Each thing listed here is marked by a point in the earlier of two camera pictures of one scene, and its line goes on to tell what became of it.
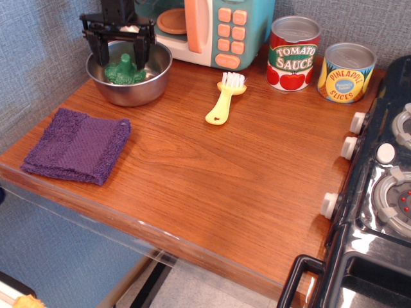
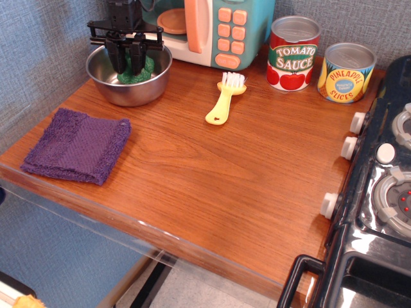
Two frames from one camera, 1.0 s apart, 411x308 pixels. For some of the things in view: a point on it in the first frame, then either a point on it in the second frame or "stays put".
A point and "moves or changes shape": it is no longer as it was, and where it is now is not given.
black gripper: (118, 22) → (124, 30)
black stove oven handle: (302, 263) stays put
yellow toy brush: (232, 84) stays put
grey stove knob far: (356, 122) stays put
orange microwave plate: (173, 21) stays put
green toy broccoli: (124, 72) moves or changes shape
